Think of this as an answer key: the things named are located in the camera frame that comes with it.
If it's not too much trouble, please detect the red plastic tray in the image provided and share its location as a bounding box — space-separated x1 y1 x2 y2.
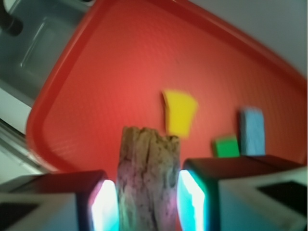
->
26 0 307 178

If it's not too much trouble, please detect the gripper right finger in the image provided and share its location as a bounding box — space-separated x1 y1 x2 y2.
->
177 155 308 231

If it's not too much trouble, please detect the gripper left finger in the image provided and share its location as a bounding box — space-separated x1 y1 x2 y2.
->
0 170 119 231

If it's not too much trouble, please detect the yellow sponge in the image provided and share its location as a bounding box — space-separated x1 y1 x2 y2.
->
162 89 199 139

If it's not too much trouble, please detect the green block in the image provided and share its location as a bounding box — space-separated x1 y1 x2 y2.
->
212 135 240 158

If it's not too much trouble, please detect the blue sponge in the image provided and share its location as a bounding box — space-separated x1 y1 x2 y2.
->
240 107 266 156

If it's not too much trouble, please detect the grey toy sink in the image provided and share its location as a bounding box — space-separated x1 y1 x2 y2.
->
0 0 93 106

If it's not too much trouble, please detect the brown wood chip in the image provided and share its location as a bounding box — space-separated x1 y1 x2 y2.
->
116 127 180 231

